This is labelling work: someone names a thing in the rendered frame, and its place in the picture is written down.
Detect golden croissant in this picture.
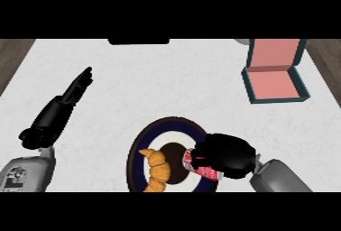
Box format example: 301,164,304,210
138,148,172,193

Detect red and white can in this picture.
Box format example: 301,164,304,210
183,148,223,182

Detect navy and white round plate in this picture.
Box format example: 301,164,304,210
126,116,222,193

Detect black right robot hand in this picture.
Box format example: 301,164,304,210
189,133,259,180

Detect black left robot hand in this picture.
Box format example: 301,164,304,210
18,66,95,151

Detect open pink and teal box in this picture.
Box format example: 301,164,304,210
239,39,312,105

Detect black appliance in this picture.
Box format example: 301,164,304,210
107,39,172,46

